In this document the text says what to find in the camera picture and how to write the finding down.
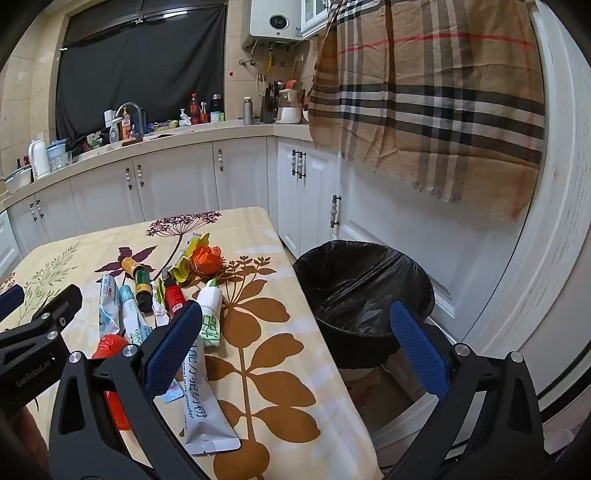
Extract red small bottle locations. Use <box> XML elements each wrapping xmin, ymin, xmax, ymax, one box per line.
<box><xmin>164</xmin><ymin>283</ymin><xmax>187</xmax><ymax>319</ymax></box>

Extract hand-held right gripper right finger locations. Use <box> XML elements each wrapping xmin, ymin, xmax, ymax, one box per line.
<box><xmin>390</xmin><ymin>301</ymin><xmax>546</xmax><ymax>480</ymax></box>

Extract water filter jug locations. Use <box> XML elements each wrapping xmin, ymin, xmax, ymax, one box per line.
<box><xmin>47</xmin><ymin>141</ymin><xmax>72</xmax><ymax>172</ymax></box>

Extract small blue packet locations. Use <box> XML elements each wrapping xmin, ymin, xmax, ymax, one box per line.
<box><xmin>159</xmin><ymin>378</ymin><xmax>185</xmax><ymax>403</ymax></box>

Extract white pot with lid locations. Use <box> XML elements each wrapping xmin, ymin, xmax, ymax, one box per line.
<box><xmin>2</xmin><ymin>166</ymin><xmax>34</xmax><ymax>192</ymax></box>

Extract black curtain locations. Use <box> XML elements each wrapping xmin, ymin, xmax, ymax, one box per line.
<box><xmin>55</xmin><ymin>4</ymin><xmax>228</xmax><ymax>144</ymax></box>

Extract teal-capped white tube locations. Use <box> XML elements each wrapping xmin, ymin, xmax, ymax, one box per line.
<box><xmin>117</xmin><ymin>285</ymin><xmax>154</xmax><ymax>344</ymax></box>

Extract white jar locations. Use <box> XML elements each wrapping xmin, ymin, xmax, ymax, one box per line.
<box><xmin>276</xmin><ymin>89</ymin><xmax>303</xmax><ymax>124</ymax></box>

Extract red plastic bag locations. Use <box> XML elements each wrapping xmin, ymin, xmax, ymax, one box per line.
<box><xmin>91</xmin><ymin>335</ymin><xmax>132</xmax><ymax>431</ymax></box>

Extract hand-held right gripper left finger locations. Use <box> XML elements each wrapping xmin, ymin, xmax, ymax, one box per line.
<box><xmin>48</xmin><ymin>300</ymin><xmax>204</xmax><ymax>480</ymax></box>

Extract green black small bottle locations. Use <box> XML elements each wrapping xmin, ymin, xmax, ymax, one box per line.
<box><xmin>135</xmin><ymin>269</ymin><xmax>154</xmax><ymax>313</ymax></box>

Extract floral tablecloth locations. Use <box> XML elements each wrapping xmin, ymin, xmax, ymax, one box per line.
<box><xmin>0</xmin><ymin>207</ymin><xmax>384</xmax><ymax>480</ymax></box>

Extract white tube green print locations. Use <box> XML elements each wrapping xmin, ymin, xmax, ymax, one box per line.
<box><xmin>196</xmin><ymin>278</ymin><xmax>223</xmax><ymax>349</ymax></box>

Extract black knife block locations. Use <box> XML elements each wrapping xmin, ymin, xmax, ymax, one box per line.
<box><xmin>259</xmin><ymin>80</ymin><xmax>282</xmax><ymax>124</ymax></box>

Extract white upper cabinet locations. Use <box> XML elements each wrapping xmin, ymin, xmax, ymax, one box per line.
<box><xmin>300</xmin><ymin>0</ymin><xmax>331</xmax><ymax>38</ymax></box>

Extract yellow gas hose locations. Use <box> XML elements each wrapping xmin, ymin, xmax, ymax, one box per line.
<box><xmin>256</xmin><ymin>44</ymin><xmax>274</xmax><ymax>95</ymax></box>

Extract orange crumpled wrapper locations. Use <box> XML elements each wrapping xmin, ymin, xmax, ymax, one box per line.
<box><xmin>190</xmin><ymin>244</ymin><xmax>225</xmax><ymax>279</ymax></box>

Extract yellow green wrapper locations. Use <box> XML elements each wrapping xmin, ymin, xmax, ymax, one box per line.
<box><xmin>161</xmin><ymin>265</ymin><xmax>191</xmax><ymax>289</ymax></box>

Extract white thermos kettle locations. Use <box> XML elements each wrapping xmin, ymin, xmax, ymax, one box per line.
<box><xmin>28</xmin><ymin>138</ymin><xmax>51</xmax><ymax>178</ymax></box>

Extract black-lined trash bin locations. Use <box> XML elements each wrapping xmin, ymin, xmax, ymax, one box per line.
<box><xmin>292</xmin><ymin>240</ymin><xmax>435</xmax><ymax>370</ymax></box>

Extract white panelled door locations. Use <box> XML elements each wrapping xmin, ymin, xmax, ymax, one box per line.
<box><xmin>339</xmin><ymin>0</ymin><xmax>591</xmax><ymax>416</ymax></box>

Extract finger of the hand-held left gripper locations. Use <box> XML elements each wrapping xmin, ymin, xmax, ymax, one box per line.
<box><xmin>0</xmin><ymin>285</ymin><xmax>25</xmax><ymax>321</ymax></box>
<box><xmin>0</xmin><ymin>284</ymin><xmax>84</xmax><ymax>370</ymax></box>

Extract white crumpled wrapper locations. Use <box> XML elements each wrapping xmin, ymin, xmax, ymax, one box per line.
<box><xmin>151</xmin><ymin>279</ymin><xmax>172</xmax><ymax>329</ymax></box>

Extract pale green long packet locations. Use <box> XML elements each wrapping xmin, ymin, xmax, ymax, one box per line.
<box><xmin>178</xmin><ymin>232</ymin><xmax>211</xmax><ymax>268</ymax></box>

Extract large white sachet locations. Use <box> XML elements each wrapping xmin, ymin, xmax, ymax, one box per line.
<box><xmin>178</xmin><ymin>337</ymin><xmax>242</xmax><ymax>456</ymax></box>

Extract chrome faucet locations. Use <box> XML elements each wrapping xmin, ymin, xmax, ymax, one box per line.
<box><xmin>115</xmin><ymin>102</ymin><xmax>144</xmax><ymax>139</ymax></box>

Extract white kitchen cabinets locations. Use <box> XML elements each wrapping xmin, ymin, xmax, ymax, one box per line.
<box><xmin>0</xmin><ymin>135</ymin><xmax>352</xmax><ymax>278</ymax></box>

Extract white water heater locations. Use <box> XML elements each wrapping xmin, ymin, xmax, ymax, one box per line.
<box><xmin>249</xmin><ymin>0</ymin><xmax>303</xmax><ymax>40</ymax></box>

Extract beige plaid cloth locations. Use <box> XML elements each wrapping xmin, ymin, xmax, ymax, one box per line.
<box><xmin>307</xmin><ymin>0</ymin><xmax>546</xmax><ymax>222</ymax></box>

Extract white blue packet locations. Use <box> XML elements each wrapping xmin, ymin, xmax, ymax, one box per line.
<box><xmin>98</xmin><ymin>273</ymin><xmax>122</xmax><ymax>337</ymax></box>

